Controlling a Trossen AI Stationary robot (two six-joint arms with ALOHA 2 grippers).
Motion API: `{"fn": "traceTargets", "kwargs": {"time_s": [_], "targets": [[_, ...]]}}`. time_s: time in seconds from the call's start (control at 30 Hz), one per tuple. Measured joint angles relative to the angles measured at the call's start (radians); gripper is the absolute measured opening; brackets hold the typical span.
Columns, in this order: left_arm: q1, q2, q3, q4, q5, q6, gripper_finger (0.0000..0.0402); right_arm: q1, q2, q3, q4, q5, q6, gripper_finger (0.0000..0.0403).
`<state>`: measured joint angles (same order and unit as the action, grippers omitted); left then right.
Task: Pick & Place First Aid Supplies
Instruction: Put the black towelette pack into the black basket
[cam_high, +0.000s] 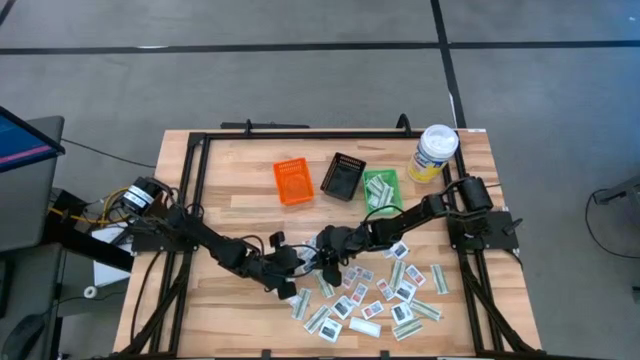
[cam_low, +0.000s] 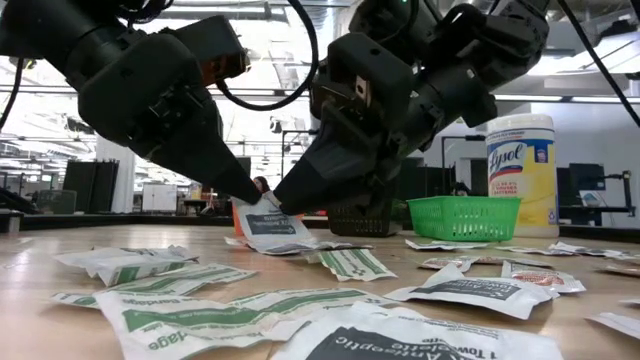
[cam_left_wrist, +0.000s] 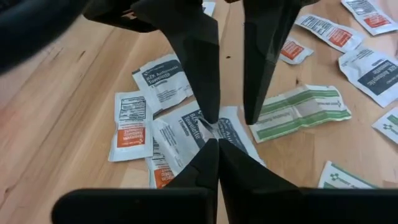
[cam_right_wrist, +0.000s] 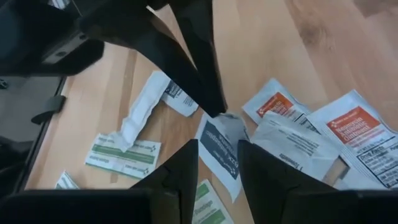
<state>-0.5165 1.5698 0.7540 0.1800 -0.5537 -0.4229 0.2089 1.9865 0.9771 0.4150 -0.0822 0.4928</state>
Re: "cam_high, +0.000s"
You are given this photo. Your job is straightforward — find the green plastic basket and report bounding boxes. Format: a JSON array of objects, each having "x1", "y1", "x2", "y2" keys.
[{"x1": 362, "y1": 168, "x2": 404, "y2": 216}]

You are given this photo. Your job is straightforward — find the black plastic basket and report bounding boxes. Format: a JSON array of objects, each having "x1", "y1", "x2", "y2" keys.
[{"x1": 319, "y1": 152, "x2": 367, "y2": 202}]

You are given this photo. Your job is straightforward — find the black computer mouse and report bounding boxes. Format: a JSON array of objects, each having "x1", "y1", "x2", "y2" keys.
[{"x1": 0, "y1": 313, "x2": 46, "y2": 360}]

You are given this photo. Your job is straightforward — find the thin black floor cable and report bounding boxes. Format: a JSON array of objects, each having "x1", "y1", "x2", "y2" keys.
[
  {"x1": 60, "y1": 138, "x2": 158, "y2": 169},
  {"x1": 584, "y1": 188, "x2": 640, "y2": 260}
]

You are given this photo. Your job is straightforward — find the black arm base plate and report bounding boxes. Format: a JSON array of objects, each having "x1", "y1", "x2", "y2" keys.
[
  {"x1": 446, "y1": 209, "x2": 521, "y2": 252},
  {"x1": 130, "y1": 213, "x2": 202, "y2": 254}
]

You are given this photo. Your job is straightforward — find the computer monitor blue screen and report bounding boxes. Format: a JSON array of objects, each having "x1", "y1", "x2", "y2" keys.
[{"x1": 0, "y1": 105, "x2": 67, "y2": 174}]

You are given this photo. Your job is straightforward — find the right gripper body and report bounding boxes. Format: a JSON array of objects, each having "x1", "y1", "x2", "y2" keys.
[{"x1": 318, "y1": 224, "x2": 375, "y2": 289}]

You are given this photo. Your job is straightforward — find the orange plastic basket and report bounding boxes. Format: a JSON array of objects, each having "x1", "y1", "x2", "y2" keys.
[{"x1": 272, "y1": 157, "x2": 316, "y2": 206}]

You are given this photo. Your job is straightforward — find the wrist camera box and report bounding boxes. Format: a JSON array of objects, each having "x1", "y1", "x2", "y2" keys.
[
  {"x1": 334, "y1": 232, "x2": 359, "y2": 254},
  {"x1": 269, "y1": 252, "x2": 294, "y2": 276}
]

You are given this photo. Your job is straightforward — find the yellow Lysol wipes canister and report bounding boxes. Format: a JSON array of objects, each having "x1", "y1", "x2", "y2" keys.
[{"x1": 407, "y1": 123, "x2": 460, "y2": 184}]

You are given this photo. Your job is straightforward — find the black side desk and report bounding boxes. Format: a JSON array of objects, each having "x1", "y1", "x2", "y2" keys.
[{"x1": 0, "y1": 187, "x2": 136, "y2": 360}]

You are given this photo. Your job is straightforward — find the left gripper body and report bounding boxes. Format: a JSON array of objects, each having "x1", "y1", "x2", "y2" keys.
[{"x1": 249, "y1": 231, "x2": 301, "y2": 301}]

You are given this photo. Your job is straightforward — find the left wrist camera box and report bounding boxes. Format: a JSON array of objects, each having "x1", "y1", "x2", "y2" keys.
[{"x1": 269, "y1": 252, "x2": 294, "y2": 276}]

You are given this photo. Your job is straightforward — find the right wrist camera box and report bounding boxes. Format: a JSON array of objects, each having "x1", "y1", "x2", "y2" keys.
[{"x1": 334, "y1": 232, "x2": 359, "y2": 254}]

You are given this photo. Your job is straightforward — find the yellow cable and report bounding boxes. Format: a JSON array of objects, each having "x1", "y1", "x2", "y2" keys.
[{"x1": 48, "y1": 187, "x2": 137, "y2": 226}]

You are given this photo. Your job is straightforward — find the black camera cable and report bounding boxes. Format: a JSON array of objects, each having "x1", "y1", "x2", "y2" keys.
[{"x1": 362, "y1": 202, "x2": 406, "y2": 226}]

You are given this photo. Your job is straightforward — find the white paper sheet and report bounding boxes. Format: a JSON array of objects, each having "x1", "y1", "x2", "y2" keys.
[{"x1": 91, "y1": 225, "x2": 133, "y2": 287}]

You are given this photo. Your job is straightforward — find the grey stand leg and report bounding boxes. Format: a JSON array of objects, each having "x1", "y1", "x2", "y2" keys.
[{"x1": 592, "y1": 174, "x2": 640, "y2": 206}]

